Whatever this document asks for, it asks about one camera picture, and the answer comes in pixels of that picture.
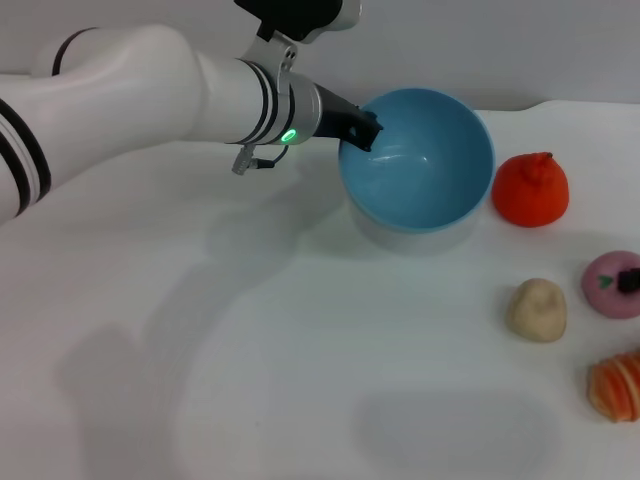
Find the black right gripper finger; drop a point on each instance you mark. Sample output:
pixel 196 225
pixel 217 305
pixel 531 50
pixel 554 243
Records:
pixel 630 281

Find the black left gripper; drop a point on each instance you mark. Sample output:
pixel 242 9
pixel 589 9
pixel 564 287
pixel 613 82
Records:
pixel 335 117

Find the pink toy peach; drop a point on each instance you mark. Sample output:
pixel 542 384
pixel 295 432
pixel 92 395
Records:
pixel 605 300

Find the blue bowl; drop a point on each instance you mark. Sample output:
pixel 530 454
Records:
pixel 425 175

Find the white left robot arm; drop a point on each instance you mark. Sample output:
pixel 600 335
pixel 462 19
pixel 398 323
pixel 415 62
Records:
pixel 150 90

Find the beige toy potato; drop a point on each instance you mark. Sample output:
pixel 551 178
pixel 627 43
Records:
pixel 537 312

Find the peeled orange segments toy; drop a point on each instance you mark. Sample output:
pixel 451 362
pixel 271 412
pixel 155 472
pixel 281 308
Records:
pixel 617 387

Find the orange toy tangerine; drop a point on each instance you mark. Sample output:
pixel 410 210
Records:
pixel 530 195

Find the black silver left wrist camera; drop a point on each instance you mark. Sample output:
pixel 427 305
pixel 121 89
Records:
pixel 300 15

